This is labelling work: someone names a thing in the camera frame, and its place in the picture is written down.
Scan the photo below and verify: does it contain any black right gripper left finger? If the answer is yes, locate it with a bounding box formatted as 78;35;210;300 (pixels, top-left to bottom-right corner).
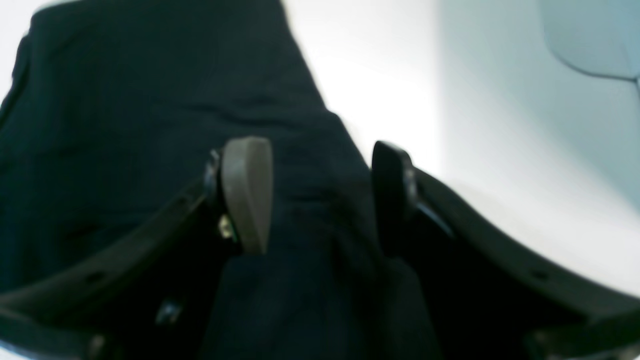
1;136;274;360

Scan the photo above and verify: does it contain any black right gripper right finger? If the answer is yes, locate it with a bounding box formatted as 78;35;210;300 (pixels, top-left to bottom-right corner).
371;140;639;360

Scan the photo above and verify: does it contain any black T-shirt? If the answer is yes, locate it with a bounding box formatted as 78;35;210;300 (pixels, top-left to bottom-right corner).
0;0;442;360

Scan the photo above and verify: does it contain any white box at table corner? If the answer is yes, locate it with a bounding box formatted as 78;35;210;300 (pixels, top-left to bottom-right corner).
537;0;640;83

